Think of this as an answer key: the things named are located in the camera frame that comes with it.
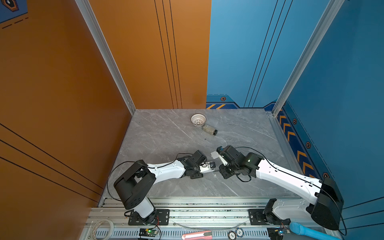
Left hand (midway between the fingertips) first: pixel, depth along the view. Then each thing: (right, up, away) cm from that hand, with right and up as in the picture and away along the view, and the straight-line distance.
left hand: (199, 165), depth 90 cm
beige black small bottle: (+8, +22, +15) cm, 27 cm away
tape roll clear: (-42, -26, -20) cm, 53 cm away
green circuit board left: (-24, -27, -19) cm, 41 cm away
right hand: (+11, 0, -12) cm, 16 cm away
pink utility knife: (+3, -26, -22) cm, 34 cm away
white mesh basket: (0, +29, +22) cm, 37 cm away
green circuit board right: (+35, -27, -20) cm, 49 cm away
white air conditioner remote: (+3, +2, -13) cm, 13 cm away
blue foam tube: (+45, -23, -22) cm, 55 cm away
